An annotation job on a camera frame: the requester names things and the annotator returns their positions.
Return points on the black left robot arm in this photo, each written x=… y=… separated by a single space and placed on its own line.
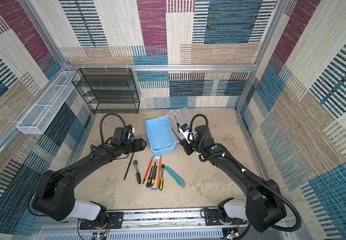
x=55 y=195

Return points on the white wire mesh basket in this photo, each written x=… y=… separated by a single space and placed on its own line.
x=40 y=116

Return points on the light blue plastic tool box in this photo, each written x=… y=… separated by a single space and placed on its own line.
x=163 y=136

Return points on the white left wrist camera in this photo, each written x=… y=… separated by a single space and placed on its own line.
x=131 y=128

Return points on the yellow handled wrench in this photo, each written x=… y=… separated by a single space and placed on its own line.
x=161 y=185

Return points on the orange handled tool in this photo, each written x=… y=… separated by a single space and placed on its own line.
x=160 y=169

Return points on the black mesh shelf rack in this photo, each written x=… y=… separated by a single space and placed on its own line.
x=108 y=90

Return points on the black metal rod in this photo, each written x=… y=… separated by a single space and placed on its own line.
x=128 y=167

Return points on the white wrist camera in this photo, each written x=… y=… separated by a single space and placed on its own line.
x=131 y=128
x=187 y=133

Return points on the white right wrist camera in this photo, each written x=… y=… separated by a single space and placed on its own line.
x=187 y=133

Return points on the yellow black utility knife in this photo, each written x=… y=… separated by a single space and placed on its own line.
x=152 y=176

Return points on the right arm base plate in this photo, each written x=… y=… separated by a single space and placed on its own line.
x=214 y=217

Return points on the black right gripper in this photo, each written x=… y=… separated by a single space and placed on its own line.
x=186 y=146

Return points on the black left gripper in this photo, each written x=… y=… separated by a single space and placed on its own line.
x=141 y=147

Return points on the ratchet wrench dark handle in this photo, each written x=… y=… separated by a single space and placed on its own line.
x=138 y=174

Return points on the black handled screwdriver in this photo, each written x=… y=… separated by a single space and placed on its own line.
x=177 y=123

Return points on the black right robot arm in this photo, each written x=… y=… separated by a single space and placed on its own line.
x=264 y=207

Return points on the teal utility knife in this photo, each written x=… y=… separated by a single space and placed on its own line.
x=176 y=177

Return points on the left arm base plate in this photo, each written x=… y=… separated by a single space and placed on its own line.
x=109 y=220

